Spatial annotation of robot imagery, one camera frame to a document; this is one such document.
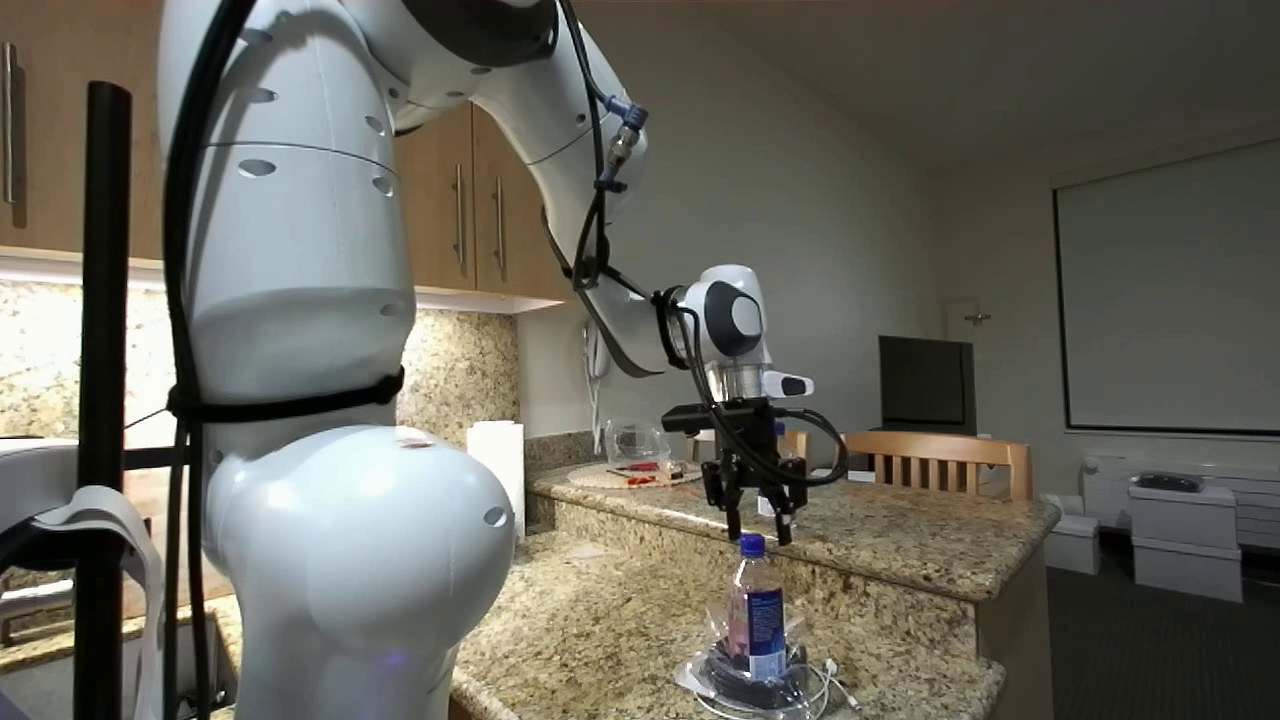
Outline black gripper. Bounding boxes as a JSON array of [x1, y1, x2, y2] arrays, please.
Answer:
[[662, 399, 810, 545]]

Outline water bottle red label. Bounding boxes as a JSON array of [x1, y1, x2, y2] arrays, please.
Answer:
[[721, 530, 789, 682]]

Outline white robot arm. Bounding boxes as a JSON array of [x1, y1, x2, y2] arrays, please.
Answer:
[[160, 0, 814, 720]]

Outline small red object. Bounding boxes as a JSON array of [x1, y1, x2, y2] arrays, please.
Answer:
[[626, 459, 662, 485]]

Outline wooden chair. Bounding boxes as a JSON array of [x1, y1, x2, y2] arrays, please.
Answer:
[[845, 432, 1033, 502]]

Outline clear plastic lid dish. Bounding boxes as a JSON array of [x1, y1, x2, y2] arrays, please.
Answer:
[[675, 644, 859, 720]]

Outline black television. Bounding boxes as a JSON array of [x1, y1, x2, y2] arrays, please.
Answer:
[[880, 335, 977, 432]]

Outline white paper towel roll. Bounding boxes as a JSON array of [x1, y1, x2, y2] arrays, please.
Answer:
[[465, 420, 526, 524]]

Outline wooden upper cabinets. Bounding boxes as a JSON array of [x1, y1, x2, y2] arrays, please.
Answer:
[[0, 0, 599, 294]]

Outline white storage boxes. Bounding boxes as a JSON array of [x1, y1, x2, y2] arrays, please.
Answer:
[[1043, 455, 1280, 602]]

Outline white projector screen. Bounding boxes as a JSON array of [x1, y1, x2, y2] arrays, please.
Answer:
[[1051, 141, 1280, 434]]

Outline black camera stand pole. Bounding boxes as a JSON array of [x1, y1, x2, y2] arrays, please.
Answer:
[[72, 79, 134, 720]]

